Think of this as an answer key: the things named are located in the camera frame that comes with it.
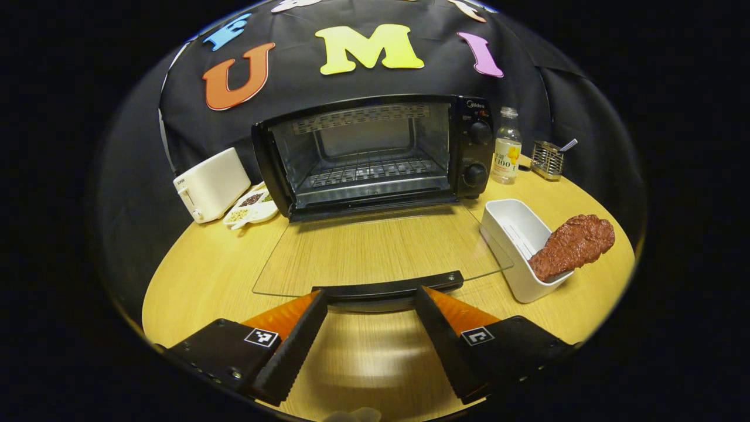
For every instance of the metal spoon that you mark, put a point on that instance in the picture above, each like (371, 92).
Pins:
(568, 145)

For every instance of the white toaster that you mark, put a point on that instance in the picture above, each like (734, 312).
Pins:
(211, 181)

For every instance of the black electric oven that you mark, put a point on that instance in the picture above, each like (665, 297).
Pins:
(474, 146)

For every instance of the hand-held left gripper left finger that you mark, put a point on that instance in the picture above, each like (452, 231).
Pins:
(296, 351)

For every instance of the brown meat piece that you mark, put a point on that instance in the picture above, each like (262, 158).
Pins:
(574, 243)

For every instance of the metal mesh holder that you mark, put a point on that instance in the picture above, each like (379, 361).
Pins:
(546, 161)

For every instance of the white rectangular tray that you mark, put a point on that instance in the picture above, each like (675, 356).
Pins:
(510, 223)

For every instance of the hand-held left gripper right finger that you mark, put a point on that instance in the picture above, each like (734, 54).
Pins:
(445, 351)

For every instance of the clear bottle yellow label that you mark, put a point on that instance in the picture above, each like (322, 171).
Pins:
(507, 152)

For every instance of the white divided seasoning dish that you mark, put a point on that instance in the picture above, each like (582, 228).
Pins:
(252, 211)

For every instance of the black backdrop cloth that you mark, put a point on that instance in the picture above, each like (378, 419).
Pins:
(410, 82)

